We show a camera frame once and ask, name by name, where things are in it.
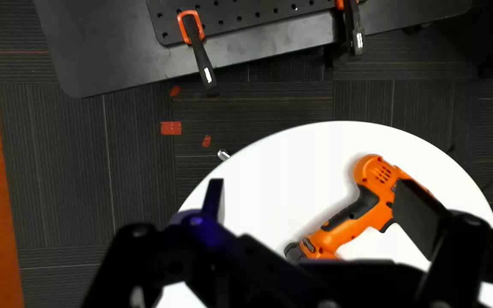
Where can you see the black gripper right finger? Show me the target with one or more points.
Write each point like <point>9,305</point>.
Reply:
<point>462,257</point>

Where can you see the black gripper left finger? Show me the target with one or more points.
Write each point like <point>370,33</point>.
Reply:
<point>137,257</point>

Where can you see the orange floor tape piece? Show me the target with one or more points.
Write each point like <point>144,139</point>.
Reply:
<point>171,127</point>
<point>206,141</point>
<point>175,91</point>

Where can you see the dark grey cart platform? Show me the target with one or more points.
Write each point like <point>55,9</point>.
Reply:
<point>115,52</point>

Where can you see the orange black bar clamp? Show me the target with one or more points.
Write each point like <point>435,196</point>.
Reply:
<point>201,57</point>
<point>356,35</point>

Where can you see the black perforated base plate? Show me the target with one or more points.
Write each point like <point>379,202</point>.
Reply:
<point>247,18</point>

